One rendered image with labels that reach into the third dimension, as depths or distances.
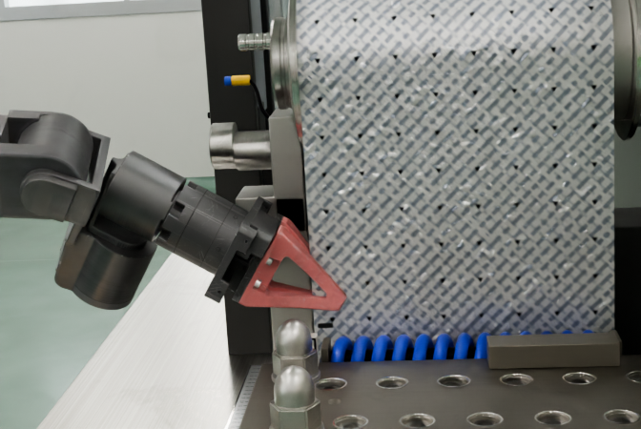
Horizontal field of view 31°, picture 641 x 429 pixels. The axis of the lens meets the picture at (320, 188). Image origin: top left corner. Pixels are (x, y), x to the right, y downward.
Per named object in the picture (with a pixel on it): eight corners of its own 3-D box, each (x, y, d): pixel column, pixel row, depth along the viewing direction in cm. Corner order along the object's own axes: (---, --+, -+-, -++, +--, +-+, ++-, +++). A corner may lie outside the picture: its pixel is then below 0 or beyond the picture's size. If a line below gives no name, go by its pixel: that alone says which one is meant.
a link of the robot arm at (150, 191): (103, 162, 86) (129, 132, 91) (73, 231, 89) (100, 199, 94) (184, 205, 86) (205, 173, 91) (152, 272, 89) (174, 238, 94)
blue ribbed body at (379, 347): (334, 371, 91) (331, 330, 90) (607, 364, 89) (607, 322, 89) (330, 387, 88) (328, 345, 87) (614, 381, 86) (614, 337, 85)
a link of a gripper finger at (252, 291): (320, 349, 89) (214, 293, 88) (327, 318, 96) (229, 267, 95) (361, 275, 87) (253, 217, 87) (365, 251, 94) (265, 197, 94)
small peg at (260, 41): (240, 46, 93) (238, 30, 92) (275, 44, 93) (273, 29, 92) (238, 54, 92) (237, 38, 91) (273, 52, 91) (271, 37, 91)
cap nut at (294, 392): (272, 419, 77) (268, 357, 76) (326, 418, 77) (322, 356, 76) (265, 442, 74) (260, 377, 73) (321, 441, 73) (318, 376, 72)
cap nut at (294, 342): (275, 368, 87) (270, 312, 86) (322, 367, 86) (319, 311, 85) (268, 386, 83) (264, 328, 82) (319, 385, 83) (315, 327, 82)
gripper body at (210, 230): (224, 309, 86) (137, 263, 86) (243, 271, 96) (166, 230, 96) (263, 235, 84) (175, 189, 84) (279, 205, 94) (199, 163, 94)
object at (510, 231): (317, 363, 92) (303, 137, 88) (613, 357, 90) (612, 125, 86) (316, 366, 91) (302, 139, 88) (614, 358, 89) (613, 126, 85)
